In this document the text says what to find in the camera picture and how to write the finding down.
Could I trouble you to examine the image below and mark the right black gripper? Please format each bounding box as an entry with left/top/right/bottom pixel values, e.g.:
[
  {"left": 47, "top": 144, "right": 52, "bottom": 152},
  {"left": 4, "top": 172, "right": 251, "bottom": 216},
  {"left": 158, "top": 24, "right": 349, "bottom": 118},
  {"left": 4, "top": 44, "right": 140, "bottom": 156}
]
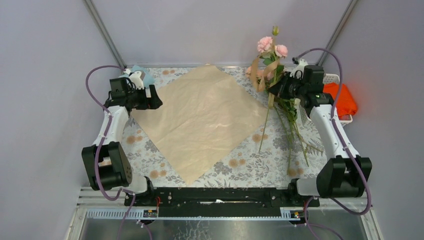
[{"left": 268, "top": 71, "right": 308, "bottom": 100}]

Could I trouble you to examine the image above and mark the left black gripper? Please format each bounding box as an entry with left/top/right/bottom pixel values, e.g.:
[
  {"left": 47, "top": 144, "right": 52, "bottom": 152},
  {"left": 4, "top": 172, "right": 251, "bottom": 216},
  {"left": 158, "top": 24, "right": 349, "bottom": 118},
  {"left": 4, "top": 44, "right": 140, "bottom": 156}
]
[{"left": 126, "top": 84, "right": 163, "bottom": 110}]

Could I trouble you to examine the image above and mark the tan ribbon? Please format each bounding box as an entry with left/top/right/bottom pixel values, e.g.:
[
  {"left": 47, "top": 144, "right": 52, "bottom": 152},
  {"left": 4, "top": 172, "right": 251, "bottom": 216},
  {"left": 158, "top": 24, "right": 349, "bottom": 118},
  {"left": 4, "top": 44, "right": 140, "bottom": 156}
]
[{"left": 249, "top": 55, "right": 280, "bottom": 109}]

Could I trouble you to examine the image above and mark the pink fake flower bunch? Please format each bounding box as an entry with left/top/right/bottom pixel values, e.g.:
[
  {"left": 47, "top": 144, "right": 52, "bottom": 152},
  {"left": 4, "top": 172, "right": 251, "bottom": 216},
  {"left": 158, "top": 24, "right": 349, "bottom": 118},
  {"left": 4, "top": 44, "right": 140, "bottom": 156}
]
[{"left": 245, "top": 25, "right": 318, "bottom": 166}]

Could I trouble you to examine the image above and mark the tan wrapping paper sheet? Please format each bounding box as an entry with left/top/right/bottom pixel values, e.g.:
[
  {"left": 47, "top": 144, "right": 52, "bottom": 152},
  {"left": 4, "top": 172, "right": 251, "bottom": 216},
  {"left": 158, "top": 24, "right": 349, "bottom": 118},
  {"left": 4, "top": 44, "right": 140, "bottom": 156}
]
[{"left": 131, "top": 64, "right": 267, "bottom": 185}]

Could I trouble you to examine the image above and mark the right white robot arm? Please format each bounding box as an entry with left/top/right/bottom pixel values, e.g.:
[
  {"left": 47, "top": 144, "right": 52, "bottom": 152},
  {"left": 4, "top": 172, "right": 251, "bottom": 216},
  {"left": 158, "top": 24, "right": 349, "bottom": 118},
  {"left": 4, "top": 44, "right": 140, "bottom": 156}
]
[{"left": 268, "top": 64, "right": 372, "bottom": 206}]

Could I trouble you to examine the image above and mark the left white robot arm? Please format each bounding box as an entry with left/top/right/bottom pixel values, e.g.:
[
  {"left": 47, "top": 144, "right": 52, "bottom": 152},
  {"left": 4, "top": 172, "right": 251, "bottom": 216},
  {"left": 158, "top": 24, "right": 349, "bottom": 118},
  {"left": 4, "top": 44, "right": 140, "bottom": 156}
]
[{"left": 81, "top": 77, "right": 163, "bottom": 191}]

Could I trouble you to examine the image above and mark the white plastic basket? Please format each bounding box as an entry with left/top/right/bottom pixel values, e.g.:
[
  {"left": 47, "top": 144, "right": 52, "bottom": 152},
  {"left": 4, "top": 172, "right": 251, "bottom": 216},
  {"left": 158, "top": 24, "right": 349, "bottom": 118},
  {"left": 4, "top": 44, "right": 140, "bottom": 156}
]
[{"left": 296, "top": 73, "right": 340, "bottom": 128}]

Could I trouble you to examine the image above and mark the light blue folded towel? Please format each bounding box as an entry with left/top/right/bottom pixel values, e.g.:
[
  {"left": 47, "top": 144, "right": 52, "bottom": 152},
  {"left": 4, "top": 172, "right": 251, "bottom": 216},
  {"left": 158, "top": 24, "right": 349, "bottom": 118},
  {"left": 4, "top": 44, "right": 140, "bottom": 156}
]
[{"left": 120, "top": 65, "right": 155, "bottom": 88}]

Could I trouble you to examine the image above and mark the orange folded cloth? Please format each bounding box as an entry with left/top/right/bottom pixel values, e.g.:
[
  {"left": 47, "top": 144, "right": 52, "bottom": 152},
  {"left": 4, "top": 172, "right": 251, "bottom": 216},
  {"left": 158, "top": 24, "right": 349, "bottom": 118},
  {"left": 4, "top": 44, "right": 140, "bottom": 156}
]
[{"left": 323, "top": 82, "right": 358, "bottom": 117}]

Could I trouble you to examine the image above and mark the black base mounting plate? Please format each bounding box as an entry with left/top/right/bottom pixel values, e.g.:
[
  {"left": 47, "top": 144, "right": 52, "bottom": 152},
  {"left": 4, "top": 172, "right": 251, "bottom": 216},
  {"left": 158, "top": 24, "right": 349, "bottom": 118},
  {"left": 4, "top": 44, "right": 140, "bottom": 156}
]
[{"left": 124, "top": 187, "right": 309, "bottom": 218}]

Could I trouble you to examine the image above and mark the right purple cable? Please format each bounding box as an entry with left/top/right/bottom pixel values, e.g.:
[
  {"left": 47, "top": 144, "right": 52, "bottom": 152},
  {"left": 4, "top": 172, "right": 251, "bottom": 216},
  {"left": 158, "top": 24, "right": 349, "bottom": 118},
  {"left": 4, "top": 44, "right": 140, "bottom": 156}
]
[{"left": 296, "top": 47, "right": 373, "bottom": 240}]

